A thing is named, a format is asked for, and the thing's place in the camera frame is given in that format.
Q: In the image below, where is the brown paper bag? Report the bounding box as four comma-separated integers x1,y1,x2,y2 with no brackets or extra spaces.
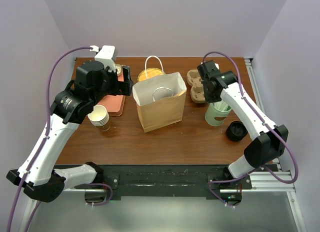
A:
132,55,187,133

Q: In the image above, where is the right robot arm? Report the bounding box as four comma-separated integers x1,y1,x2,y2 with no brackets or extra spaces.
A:
199,70,289,188

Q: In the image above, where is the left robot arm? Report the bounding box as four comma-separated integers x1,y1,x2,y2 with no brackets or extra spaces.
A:
6,60,134,202

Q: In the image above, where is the cardboard cup carrier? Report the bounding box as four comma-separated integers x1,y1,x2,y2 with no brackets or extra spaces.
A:
186,70,206,104

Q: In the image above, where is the pink rectangular tray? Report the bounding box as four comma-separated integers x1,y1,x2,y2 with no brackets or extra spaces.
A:
97,64,127,117

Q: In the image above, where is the small patterned dish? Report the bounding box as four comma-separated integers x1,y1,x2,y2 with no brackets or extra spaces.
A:
115,64,123,77

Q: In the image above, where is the green straw holder cup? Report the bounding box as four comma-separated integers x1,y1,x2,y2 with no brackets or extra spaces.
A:
204,103,232,126

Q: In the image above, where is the yellow woven coaster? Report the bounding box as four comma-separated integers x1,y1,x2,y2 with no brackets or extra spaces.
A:
137,68,165,82

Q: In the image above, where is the stack of paper cups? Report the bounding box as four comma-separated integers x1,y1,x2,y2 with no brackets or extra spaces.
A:
87,105,111,131

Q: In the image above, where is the stack of black lids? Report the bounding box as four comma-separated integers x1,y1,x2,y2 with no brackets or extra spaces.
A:
225,121,248,142

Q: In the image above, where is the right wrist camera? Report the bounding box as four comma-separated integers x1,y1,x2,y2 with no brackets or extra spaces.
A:
197,60,221,80

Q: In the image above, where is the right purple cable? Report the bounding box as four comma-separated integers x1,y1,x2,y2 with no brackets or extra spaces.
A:
202,51,300,207

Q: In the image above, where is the aluminium rail frame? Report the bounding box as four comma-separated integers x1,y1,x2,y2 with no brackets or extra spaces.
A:
18,57,307,232

